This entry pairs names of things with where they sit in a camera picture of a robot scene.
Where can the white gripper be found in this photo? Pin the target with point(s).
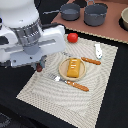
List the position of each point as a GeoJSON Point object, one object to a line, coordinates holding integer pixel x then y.
{"type": "Point", "coordinates": [29, 45]}

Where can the red toy tomato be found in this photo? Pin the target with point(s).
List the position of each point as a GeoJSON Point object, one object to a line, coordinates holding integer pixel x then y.
{"type": "Point", "coordinates": [72, 37]}

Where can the orange toy bread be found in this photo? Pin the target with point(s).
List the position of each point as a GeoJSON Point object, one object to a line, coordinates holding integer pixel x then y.
{"type": "Point", "coordinates": [73, 68]}

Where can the brown toy sausage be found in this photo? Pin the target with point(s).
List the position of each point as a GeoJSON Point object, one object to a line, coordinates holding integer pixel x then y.
{"type": "Point", "coordinates": [39, 68]}

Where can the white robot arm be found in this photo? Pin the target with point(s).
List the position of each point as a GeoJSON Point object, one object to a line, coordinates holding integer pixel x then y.
{"type": "Point", "coordinates": [18, 14]}

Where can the round beige plate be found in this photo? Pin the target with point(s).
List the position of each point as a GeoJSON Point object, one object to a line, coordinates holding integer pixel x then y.
{"type": "Point", "coordinates": [63, 67]}

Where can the small grey saucepan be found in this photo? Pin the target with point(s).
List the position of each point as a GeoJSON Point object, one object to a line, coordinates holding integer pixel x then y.
{"type": "Point", "coordinates": [70, 11]}

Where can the woven beige placemat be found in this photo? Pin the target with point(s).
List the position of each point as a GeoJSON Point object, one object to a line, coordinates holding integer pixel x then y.
{"type": "Point", "coordinates": [67, 103]}

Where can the large grey pot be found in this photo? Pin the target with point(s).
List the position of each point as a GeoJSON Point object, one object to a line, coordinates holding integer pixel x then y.
{"type": "Point", "coordinates": [95, 14]}

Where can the beige bowl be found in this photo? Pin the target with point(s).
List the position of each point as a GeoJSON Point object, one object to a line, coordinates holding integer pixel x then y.
{"type": "Point", "coordinates": [124, 16]}

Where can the wooden handled fork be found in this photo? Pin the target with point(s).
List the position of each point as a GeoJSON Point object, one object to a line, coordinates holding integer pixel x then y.
{"type": "Point", "coordinates": [73, 84]}

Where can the wooden handled knife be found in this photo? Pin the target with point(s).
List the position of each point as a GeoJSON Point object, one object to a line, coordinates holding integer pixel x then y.
{"type": "Point", "coordinates": [83, 58]}

